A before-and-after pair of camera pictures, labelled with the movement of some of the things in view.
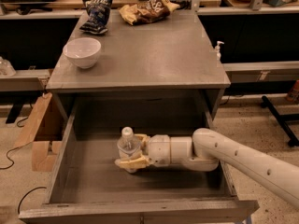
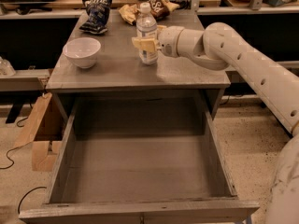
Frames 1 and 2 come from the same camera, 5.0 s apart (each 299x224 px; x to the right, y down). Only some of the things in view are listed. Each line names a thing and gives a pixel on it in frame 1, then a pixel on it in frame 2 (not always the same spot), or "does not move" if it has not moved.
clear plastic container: [7, 69] does not move
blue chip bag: [98, 10] does not move
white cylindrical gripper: [159, 150] to [168, 42]
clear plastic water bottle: [128, 147] to [147, 27]
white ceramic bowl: [82, 51] does not move
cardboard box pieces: [45, 131] does not move
